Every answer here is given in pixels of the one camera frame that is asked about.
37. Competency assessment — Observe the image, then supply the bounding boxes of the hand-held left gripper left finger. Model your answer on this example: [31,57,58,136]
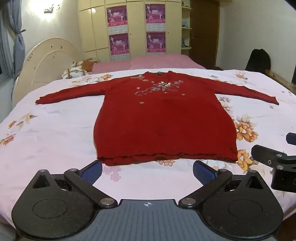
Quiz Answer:
[30,160,118,209]

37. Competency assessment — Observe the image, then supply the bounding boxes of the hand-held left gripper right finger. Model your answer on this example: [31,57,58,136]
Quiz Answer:
[179,160,267,209]

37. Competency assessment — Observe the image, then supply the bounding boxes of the red knitted sweater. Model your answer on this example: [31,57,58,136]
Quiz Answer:
[35,71,279,167]

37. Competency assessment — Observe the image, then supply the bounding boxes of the white floral blanket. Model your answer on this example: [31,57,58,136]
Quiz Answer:
[0,68,296,229]

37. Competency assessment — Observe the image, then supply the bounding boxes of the wooden bench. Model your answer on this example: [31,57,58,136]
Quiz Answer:
[265,69,296,93]

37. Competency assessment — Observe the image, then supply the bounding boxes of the black bag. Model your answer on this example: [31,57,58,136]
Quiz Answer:
[245,49,271,75]

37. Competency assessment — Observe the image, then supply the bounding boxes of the white brown patterned pillow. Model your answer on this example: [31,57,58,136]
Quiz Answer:
[62,61,89,80]

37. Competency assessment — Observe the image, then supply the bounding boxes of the orange striped pillow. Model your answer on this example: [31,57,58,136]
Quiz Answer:
[81,59,100,71]

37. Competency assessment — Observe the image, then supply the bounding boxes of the cream round headboard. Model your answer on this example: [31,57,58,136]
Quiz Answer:
[12,38,84,106]

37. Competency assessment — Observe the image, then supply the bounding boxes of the pink bed sheet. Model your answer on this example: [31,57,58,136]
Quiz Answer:
[89,54,207,75]

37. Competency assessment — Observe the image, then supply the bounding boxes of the brown wooden door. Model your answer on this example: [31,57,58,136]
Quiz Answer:
[190,0,220,69]

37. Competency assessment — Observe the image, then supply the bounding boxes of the grey blue curtain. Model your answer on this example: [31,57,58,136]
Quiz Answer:
[6,0,26,78]

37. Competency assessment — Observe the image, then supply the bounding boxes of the cream corner shelf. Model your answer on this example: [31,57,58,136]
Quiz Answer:
[180,0,193,50]

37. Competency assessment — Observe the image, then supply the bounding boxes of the cream wardrobe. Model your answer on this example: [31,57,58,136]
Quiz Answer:
[77,0,193,62]

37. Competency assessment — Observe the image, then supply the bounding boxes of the purple wall poster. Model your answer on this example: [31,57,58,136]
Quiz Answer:
[145,3,166,32]
[109,33,129,56]
[107,5,127,34]
[146,32,166,54]

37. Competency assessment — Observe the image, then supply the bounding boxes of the wall lamp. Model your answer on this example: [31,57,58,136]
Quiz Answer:
[43,4,61,14]

